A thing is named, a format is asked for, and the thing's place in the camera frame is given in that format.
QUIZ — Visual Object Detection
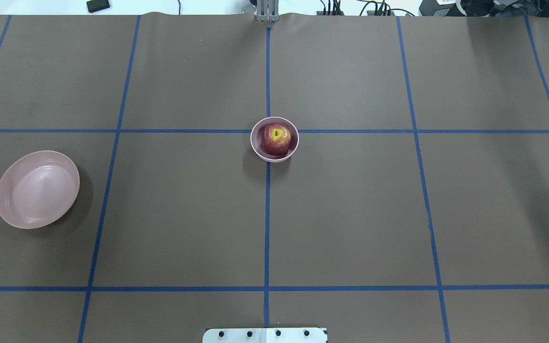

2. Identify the pink bowl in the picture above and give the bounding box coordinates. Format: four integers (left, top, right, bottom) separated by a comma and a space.
250, 117, 299, 162

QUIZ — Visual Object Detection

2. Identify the orange black power strip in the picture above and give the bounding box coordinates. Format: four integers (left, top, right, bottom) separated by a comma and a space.
315, 9, 395, 17

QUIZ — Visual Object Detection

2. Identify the red apple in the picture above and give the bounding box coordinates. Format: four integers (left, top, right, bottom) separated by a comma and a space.
261, 123, 293, 156

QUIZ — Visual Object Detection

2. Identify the pink plate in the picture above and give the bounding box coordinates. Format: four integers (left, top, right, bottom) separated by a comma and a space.
0, 150, 81, 230

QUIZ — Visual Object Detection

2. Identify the small black square device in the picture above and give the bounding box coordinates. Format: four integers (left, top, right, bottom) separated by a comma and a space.
86, 0, 111, 13

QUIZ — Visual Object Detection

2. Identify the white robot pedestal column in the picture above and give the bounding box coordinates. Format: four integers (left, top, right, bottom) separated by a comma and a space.
202, 327, 328, 343

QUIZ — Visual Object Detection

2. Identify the aluminium frame post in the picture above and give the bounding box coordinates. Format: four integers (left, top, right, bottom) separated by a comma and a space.
251, 0, 280, 22

